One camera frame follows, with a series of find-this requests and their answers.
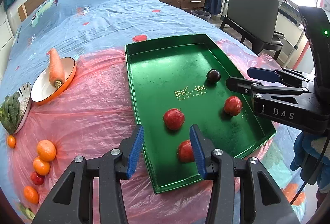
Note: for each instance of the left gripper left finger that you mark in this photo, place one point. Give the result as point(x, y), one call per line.
point(70, 200)

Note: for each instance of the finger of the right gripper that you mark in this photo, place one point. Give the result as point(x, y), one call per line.
point(286, 77)
point(270, 95)

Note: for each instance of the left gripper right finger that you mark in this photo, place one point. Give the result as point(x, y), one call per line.
point(261, 199)

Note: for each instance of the large orange tangerine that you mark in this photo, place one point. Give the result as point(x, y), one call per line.
point(46, 150)

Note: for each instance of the blue gloved right hand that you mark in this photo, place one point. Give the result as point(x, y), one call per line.
point(308, 149)

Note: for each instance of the red apple right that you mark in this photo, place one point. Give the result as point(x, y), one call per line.
point(233, 106)

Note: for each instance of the red apple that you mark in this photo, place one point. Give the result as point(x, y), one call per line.
point(233, 106)
point(185, 152)
point(173, 119)

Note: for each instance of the dark plum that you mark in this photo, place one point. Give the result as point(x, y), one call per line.
point(213, 76)

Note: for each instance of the small red fruit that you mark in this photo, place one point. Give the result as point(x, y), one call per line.
point(37, 179)

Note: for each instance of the lowest orange tangerine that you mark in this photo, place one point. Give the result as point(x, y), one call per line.
point(31, 194)

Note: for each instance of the pale green vegetable piece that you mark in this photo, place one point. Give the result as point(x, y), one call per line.
point(27, 212)

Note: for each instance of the green metal tray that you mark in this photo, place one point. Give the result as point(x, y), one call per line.
point(170, 72)

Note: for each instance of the red apple middle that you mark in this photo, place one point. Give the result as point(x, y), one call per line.
point(173, 119)

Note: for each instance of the grey office chair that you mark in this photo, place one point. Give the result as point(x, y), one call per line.
point(272, 43)

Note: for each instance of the small orange by bowl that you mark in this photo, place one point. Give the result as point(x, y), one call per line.
point(11, 141)

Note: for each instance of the red apple near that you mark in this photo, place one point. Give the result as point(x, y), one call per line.
point(185, 152)

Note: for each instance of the dark blue tote bag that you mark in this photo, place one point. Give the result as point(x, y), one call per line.
point(214, 7)

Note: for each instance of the pink plastic sheet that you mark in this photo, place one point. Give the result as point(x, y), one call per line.
point(91, 117)

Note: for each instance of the green leafy vegetable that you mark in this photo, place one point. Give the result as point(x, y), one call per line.
point(11, 113)

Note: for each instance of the orange white oval dish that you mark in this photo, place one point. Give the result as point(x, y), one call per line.
point(43, 92)

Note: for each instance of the patterned white bowl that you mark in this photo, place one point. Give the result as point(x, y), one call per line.
point(24, 98)

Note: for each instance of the orange carrot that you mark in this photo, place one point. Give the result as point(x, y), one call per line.
point(56, 70)

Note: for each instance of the blue cartoon bedsheet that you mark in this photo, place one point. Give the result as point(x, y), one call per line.
point(79, 27)

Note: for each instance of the wire waste basket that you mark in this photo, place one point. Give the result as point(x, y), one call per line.
point(201, 14)

